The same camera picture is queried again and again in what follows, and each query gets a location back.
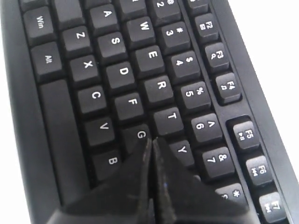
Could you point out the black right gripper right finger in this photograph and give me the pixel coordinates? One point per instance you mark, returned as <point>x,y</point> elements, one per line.
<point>181,198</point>

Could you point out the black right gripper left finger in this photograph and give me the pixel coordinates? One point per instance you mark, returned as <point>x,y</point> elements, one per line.
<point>122,199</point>

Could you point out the black acer keyboard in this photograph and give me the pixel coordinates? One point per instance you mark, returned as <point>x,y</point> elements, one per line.
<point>89,79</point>

